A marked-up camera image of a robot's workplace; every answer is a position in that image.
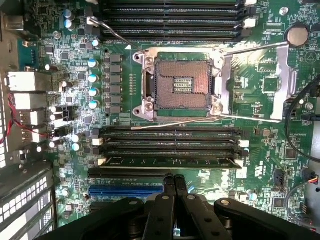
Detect blue expansion slot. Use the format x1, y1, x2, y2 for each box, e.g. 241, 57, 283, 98
88, 184, 165, 199

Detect black expansion slot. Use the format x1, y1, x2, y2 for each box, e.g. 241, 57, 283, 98
87, 167, 174, 180

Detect green PC motherboard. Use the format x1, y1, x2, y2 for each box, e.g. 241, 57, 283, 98
23, 0, 320, 240

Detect open CPU socket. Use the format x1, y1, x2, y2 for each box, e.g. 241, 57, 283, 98
132, 46, 226, 123

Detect metal rear I/O ports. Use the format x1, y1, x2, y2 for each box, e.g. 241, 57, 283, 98
0, 0, 60, 240

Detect silver rear port block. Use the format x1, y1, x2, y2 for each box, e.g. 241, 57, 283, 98
6, 71, 53, 93
12, 92, 49, 111
19, 110, 49, 126

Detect silver metal socket cover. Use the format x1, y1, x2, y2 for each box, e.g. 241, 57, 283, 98
219, 41, 299, 124

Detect silver coin cell battery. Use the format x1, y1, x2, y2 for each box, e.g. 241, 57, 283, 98
285, 25, 310, 49

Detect thin grey wire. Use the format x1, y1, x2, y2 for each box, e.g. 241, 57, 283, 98
284, 179, 320, 226

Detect thin wire locking lever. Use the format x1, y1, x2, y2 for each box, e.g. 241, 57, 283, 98
130, 114, 237, 131
86, 16, 146, 55

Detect thick black wire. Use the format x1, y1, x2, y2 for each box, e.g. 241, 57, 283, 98
284, 74, 320, 161

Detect red and black twisted wire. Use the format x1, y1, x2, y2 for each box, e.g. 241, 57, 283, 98
0, 93, 55, 146

